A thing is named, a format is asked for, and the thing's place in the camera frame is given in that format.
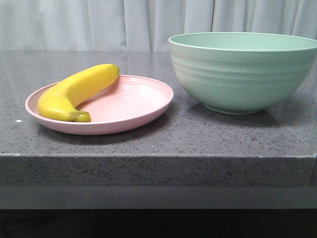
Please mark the white curtain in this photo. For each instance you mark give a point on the white curtain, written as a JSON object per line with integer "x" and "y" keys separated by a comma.
{"x": 143, "y": 25}

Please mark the pink plate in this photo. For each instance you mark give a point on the pink plate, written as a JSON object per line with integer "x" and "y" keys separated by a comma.
{"x": 132, "y": 101}

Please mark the green bowl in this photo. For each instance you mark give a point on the green bowl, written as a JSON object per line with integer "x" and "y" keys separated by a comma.
{"x": 241, "y": 73}

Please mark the yellow banana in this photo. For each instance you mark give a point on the yellow banana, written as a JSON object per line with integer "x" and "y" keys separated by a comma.
{"x": 60, "y": 101}

